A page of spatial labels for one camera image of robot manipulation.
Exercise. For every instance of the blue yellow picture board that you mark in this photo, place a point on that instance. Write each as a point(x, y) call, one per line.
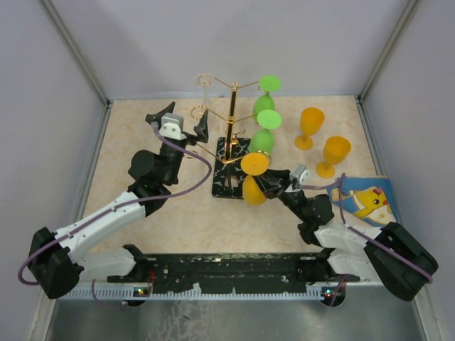
point(369, 199)

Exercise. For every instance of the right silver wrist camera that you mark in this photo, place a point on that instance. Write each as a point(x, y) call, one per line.
point(300, 174)

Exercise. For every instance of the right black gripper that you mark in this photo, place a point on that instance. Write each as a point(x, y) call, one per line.
point(274, 182)

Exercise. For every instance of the gold wine glass rack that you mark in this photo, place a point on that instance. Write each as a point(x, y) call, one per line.
point(230, 149)

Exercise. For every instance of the green plastic wine glass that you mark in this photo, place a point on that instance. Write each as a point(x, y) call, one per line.
point(263, 140)
point(267, 84)

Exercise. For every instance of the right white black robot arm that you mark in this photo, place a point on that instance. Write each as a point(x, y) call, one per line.
point(389, 254)

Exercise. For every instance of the clear wine glass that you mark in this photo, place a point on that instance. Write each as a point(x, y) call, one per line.
point(205, 81)

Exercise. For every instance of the orange plastic wine glass back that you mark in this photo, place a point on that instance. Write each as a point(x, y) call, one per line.
point(310, 123)

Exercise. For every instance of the green plastic wine glass front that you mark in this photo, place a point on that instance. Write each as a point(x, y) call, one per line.
point(267, 84)

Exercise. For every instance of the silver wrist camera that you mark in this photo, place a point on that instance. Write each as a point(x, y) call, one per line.
point(171, 126)
point(300, 174)

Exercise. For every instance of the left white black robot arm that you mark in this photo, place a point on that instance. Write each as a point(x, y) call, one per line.
point(60, 260)

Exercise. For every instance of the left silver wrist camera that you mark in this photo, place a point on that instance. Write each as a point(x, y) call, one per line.
point(171, 126)

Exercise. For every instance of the orange plastic wine glass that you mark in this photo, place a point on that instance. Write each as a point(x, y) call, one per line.
point(310, 123)
point(253, 164)
point(334, 152)

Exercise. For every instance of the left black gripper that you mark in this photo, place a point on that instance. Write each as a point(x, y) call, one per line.
point(201, 130)

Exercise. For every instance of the green plastic wine glass back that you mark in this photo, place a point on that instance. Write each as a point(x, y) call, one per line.
point(263, 140)

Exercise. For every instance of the black mounting rail base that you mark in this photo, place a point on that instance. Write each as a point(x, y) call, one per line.
point(237, 275)

